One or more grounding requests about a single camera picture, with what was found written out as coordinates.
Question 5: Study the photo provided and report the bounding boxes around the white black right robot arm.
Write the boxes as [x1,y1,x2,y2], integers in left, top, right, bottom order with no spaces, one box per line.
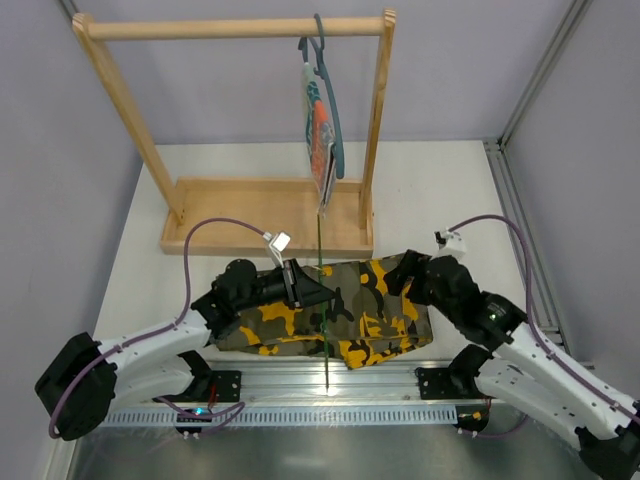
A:
[384,250,639,479]

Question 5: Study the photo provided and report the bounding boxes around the green clothes hanger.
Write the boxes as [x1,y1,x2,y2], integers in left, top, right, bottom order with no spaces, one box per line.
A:
[315,212,332,392]

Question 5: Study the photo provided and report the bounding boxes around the aluminium corner frame profile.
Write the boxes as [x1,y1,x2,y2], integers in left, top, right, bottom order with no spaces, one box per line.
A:
[483,1,592,348]

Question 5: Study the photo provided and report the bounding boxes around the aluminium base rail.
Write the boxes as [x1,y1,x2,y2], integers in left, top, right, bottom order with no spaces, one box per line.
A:
[124,358,596,409]

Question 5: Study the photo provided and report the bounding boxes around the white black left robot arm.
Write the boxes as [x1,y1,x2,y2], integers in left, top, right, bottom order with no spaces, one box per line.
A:
[35,259,335,441]

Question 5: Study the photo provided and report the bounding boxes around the colourful printed cloth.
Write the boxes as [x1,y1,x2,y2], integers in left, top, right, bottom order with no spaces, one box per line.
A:
[301,62,336,216]

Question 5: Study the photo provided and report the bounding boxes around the blue-grey clothes hanger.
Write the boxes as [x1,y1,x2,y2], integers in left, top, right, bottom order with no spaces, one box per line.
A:
[298,13,346,180]

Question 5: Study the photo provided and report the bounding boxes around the slotted grey cable duct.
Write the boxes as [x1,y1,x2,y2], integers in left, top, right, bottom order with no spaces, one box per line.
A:
[100,404,458,429]

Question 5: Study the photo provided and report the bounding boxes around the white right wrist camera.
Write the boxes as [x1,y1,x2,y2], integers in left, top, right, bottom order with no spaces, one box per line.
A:
[434,230,467,260]

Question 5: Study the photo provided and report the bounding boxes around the wooden clothes rack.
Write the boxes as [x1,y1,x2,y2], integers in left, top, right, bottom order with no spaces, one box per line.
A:
[72,9,396,258]

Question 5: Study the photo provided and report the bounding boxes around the camouflage yellow green trousers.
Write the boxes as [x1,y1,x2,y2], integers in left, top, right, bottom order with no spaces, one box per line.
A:
[214,253,434,370]

